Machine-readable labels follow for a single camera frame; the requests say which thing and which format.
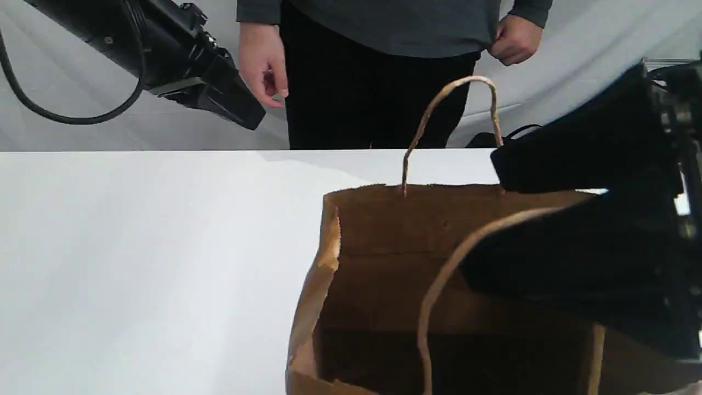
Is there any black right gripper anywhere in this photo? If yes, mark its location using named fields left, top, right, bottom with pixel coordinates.
left=459, top=58, right=700, bottom=362

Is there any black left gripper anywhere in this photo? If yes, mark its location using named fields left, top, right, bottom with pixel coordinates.
left=121, top=1, right=266, bottom=130

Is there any brown paper bag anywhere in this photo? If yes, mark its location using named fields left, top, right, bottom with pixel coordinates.
left=285, top=75, right=702, bottom=395

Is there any person's left hand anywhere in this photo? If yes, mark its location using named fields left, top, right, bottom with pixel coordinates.
left=489, top=14, right=543, bottom=66

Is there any white backdrop cloth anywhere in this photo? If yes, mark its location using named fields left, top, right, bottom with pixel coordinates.
left=1, top=1, right=700, bottom=151

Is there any person in grey shirt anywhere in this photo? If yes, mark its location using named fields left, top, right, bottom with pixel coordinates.
left=236, top=1, right=552, bottom=150

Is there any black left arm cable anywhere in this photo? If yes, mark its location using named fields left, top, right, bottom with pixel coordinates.
left=0, top=0, right=149, bottom=126

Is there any person's right hand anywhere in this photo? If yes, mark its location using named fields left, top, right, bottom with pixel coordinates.
left=238, top=22, right=289, bottom=108

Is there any black cables bundle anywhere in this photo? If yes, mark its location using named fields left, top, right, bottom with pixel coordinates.
left=466, top=124, right=544, bottom=149

